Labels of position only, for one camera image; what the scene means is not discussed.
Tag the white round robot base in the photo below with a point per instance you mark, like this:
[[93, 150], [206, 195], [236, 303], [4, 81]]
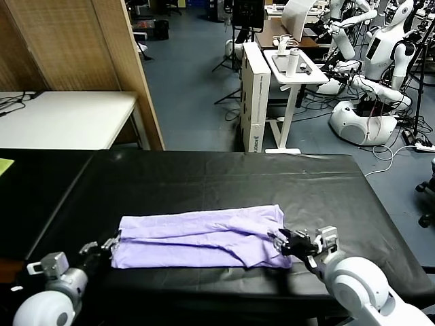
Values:
[[228, 47]]

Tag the white tall bottle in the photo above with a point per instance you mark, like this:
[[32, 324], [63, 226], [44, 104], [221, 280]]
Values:
[[291, 64]]

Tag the white small stand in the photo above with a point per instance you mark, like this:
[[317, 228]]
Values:
[[280, 47]]

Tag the grey tablet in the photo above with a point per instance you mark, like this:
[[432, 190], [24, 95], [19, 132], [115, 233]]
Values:
[[278, 62]]

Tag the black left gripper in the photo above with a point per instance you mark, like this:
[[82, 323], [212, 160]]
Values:
[[95, 262]]

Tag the white robot with raised arm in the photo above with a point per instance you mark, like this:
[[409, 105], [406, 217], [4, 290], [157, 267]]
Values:
[[343, 44]]

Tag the black light stand tripod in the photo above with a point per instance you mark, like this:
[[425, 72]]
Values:
[[233, 51]]

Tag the black office chair base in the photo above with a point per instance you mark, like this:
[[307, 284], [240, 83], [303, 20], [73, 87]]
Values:
[[426, 190]]

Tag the white humanoid robot on base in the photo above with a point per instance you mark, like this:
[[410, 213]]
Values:
[[380, 51]]

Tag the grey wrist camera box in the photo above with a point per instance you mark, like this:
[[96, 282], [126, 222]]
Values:
[[327, 239], [54, 263]]

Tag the white curved sheet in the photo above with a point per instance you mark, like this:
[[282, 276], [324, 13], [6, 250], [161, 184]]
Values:
[[295, 20]]

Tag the white standing desk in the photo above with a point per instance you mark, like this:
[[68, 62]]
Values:
[[289, 112]]

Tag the tall white cardboard box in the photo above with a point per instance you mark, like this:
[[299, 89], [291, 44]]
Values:
[[255, 102]]

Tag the black waste bin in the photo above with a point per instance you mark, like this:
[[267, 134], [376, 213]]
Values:
[[161, 30]]

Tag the small black device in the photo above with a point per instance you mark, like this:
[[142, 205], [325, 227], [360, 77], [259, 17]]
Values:
[[303, 67]]

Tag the brown wooden desk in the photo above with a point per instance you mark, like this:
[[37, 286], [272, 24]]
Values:
[[268, 34]]

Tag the wooden woven partition screen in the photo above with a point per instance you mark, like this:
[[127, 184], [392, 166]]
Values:
[[68, 40]]

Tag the white rectangular table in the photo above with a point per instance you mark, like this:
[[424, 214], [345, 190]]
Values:
[[68, 119]]

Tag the matte black table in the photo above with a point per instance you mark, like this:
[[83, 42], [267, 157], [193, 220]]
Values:
[[34, 203]]

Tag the yellow-green paper sheet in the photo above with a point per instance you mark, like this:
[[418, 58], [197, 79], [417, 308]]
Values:
[[5, 166]]

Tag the lavender t-shirt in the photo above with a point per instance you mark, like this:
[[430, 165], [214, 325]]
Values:
[[204, 237]]

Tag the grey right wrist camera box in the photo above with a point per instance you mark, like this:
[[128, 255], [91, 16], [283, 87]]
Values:
[[327, 239]]

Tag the black tall tripod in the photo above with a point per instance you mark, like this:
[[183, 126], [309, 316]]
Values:
[[418, 88]]

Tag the white power strip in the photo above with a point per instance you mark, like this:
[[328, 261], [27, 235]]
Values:
[[425, 146]]

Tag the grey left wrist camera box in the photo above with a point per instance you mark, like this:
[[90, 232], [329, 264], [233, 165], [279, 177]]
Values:
[[54, 263]]

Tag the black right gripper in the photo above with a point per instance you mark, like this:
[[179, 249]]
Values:
[[300, 249]]

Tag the black plastic table cover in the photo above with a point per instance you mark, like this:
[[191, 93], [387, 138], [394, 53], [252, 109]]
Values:
[[238, 180]]

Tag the black panel on stand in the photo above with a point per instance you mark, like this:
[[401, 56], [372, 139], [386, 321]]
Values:
[[246, 13]]

